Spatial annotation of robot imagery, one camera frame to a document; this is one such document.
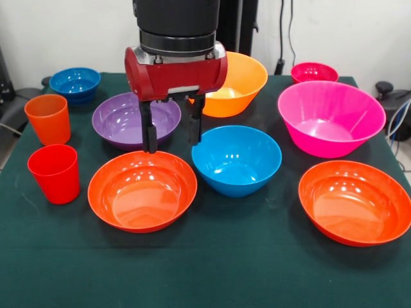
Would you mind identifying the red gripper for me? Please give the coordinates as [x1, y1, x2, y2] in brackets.
[124, 46, 229, 154]

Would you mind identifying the light blue plastic bowl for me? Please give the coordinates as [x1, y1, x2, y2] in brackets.
[191, 124, 283, 198]

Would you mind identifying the orange-red plastic bowl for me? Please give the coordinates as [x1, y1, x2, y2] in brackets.
[87, 150, 198, 234]
[298, 160, 411, 248]

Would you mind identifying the large magenta plastic bowl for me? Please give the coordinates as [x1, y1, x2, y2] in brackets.
[277, 80, 387, 159]

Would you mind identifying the purple plastic bowl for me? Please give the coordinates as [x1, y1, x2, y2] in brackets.
[91, 91, 182, 152]

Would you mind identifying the orange plastic bowl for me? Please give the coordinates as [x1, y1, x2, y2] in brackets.
[188, 51, 269, 118]

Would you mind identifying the small dark blue bowl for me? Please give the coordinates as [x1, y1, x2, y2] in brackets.
[49, 66, 101, 106]

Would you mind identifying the orange plastic cup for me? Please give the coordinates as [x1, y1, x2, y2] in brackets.
[24, 93, 72, 146]

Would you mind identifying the red plastic cup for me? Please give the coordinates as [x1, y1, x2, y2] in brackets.
[27, 144, 81, 205]

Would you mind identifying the dark green table cloth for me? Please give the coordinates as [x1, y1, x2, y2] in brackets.
[0, 72, 411, 308]

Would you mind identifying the small magenta plastic bowl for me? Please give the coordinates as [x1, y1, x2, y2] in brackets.
[290, 62, 340, 85]

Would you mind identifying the black office chair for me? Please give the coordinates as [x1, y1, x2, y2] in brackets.
[0, 47, 52, 139]
[374, 81, 411, 142]

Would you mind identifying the black wall cable with plug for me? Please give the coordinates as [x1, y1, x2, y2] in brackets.
[275, 0, 297, 76]

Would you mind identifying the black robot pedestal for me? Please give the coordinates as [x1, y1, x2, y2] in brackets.
[220, 0, 259, 57]

